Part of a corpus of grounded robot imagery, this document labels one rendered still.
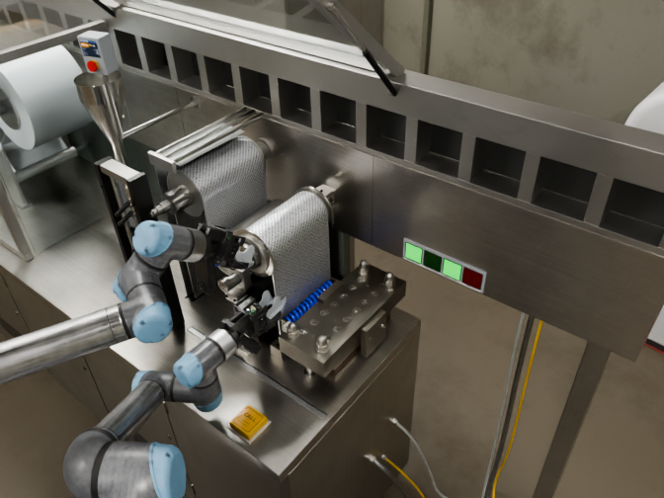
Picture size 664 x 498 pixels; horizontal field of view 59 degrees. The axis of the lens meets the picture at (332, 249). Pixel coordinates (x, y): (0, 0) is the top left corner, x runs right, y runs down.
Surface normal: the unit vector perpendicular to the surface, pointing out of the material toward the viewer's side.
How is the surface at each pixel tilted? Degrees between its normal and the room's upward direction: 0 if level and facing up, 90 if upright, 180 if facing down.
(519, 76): 90
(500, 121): 90
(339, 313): 0
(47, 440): 0
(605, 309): 90
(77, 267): 0
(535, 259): 90
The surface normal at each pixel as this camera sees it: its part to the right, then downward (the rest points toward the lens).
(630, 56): -0.72, 0.45
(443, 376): -0.03, -0.78
